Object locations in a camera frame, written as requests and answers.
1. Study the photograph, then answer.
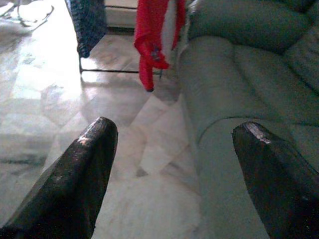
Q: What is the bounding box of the green leather sofa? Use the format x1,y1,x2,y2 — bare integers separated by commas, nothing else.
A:
177,0,319,239

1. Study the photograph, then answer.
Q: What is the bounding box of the blue plaid shirt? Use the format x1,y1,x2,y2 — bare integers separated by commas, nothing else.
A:
65,0,108,59

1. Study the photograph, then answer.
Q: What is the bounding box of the black clothes drying rack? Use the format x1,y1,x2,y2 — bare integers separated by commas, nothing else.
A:
78,44,163,77

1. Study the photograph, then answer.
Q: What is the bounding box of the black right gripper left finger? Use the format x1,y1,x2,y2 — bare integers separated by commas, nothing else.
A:
0,116,119,239

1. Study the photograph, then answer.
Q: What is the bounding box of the white low ledge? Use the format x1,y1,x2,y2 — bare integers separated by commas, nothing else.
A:
104,0,139,27

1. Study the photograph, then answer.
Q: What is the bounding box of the red shirt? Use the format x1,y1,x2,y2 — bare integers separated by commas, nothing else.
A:
133,0,186,93

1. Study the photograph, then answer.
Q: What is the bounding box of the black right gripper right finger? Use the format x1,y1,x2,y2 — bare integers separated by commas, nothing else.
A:
232,121,319,239

